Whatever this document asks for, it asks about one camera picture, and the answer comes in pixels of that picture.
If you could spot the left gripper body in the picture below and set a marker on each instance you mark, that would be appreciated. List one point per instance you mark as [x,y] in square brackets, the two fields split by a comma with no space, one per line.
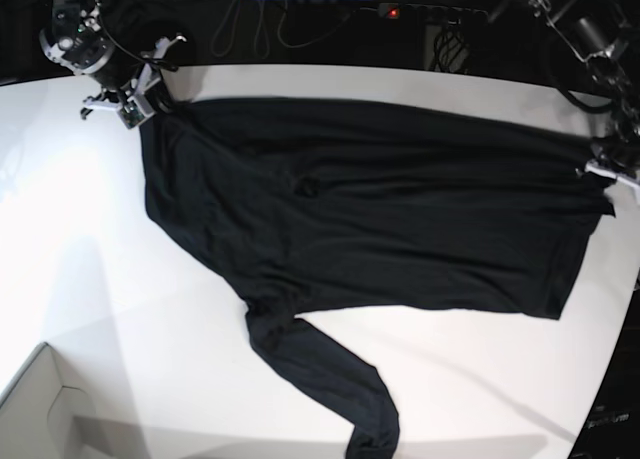
[615,158]

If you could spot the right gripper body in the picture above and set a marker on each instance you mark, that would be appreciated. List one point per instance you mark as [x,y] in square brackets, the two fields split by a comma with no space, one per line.
[134,97]

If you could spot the black long-sleeve t-shirt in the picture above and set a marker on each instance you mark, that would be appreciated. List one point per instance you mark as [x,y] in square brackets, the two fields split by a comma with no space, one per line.
[307,205]

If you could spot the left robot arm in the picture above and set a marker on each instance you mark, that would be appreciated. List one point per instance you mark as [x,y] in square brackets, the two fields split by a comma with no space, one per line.
[599,35]

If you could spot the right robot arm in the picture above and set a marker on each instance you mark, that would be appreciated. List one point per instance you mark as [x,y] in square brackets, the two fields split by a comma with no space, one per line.
[78,40]

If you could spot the black power strip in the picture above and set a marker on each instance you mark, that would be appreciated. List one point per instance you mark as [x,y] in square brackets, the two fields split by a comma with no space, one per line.
[434,14]

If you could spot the white cardboard box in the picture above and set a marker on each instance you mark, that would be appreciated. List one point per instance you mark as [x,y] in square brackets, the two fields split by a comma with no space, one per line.
[40,414]

